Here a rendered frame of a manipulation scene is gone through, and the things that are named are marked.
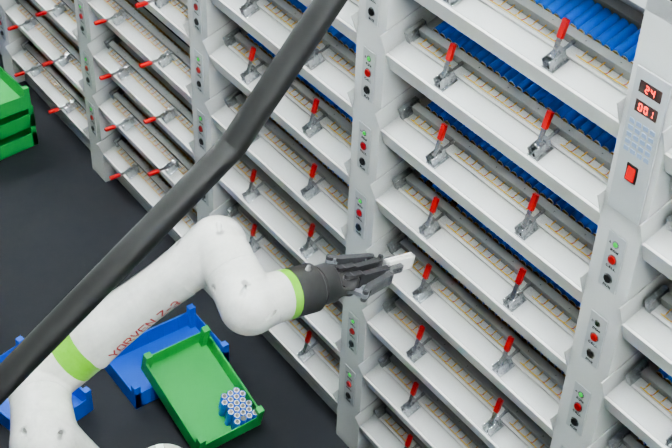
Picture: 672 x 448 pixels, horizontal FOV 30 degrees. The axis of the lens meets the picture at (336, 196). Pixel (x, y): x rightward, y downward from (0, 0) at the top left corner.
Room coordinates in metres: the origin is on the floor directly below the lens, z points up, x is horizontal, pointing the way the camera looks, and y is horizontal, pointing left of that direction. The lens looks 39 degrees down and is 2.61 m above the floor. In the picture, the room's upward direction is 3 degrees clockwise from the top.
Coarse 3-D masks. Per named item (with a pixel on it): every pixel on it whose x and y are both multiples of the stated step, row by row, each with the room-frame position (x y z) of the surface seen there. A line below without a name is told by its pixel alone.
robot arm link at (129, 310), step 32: (224, 224) 1.69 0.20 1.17; (160, 256) 1.69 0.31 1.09; (192, 256) 1.65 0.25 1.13; (224, 256) 1.64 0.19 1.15; (128, 288) 1.65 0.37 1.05; (160, 288) 1.63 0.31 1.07; (192, 288) 1.64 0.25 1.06; (96, 320) 1.61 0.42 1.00; (128, 320) 1.61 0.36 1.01; (96, 352) 1.58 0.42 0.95
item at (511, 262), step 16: (432, 192) 2.12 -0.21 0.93; (448, 208) 2.07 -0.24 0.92; (464, 224) 2.02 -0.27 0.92; (480, 240) 1.98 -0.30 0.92; (496, 256) 1.94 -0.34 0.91; (512, 256) 1.92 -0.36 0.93; (512, 272) 1.89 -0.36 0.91; (528, 272) 1.88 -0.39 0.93; (544, 288) 1.83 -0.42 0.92; (560, 304) 1.79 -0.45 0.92; (560, 320) 1.77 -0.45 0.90; (576, 320) 1.75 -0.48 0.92
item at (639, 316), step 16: (656, 288) 1.64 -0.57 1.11; (624, 304) 1.59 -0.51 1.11; (640, 304) 1.62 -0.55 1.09; (656, 304) 1.62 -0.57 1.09; (624, 320) 1.60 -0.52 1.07; (640, 320) 1.60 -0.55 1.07; (656, 320) 1.59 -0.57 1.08; (624, 336) 1.60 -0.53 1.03; (640, 336) 1.57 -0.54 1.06; (656, 336) 1.56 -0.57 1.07; (656, 352) 1.53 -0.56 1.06
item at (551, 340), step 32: (384, 192) 2.17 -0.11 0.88; (416, 192) 2.15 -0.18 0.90; (416, 224) 2.06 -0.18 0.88; (448, 224) 2.05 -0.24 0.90; (448, 256) 1.97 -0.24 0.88; (480, 288) 1.88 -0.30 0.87; (512, 288) 1.87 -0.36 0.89; (512, 320) 1.80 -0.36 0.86; (544, 320) 1.78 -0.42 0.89; (544, 352) 1.73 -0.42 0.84
